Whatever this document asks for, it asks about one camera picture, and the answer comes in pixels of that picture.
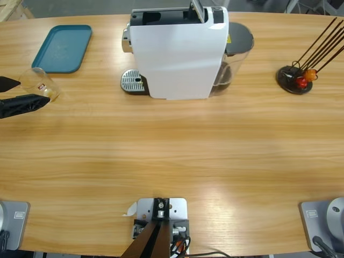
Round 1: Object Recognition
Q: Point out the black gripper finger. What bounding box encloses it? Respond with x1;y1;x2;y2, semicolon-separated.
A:
0;93;51;119
0;76;22;94

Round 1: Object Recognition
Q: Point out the clear drinking glass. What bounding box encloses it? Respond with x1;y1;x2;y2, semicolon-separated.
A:
18;67;60;102

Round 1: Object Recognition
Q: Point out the silver coffee machine lever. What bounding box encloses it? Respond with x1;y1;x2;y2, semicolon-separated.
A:
188;0;209;24

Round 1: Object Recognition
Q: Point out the white capsule coffee machine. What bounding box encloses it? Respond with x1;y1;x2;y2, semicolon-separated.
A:
119;5;230;101

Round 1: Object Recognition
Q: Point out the orange coffee capsule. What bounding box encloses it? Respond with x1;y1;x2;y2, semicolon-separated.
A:
304;69;318;82

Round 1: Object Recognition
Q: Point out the teal plastic tray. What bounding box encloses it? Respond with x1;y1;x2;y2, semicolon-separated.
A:
31;24;93;74

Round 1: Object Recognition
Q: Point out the wooden pallet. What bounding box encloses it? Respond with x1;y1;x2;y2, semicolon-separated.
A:
0;0;35;23

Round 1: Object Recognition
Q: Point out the metal drip tray grate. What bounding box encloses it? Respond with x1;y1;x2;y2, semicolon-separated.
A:
119;69;150;96

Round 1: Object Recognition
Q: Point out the white paper scrap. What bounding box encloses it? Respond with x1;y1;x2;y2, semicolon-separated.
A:
122;202;138;217

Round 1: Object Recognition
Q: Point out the clear water tank black lid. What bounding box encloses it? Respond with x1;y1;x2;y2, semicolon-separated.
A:
209;22;255;97

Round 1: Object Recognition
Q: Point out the black capsule holder with rods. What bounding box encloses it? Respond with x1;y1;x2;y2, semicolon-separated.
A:
276;17;344;95

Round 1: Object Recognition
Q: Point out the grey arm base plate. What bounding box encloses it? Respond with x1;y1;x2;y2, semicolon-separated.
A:
299;197;344;253
0;200;31;251

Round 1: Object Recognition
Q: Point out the black base cable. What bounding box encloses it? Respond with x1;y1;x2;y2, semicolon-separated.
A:
0;230;11;251
311;235;340;258

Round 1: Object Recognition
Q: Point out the white background metal frame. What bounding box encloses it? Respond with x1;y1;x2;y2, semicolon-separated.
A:
284;0;344;16

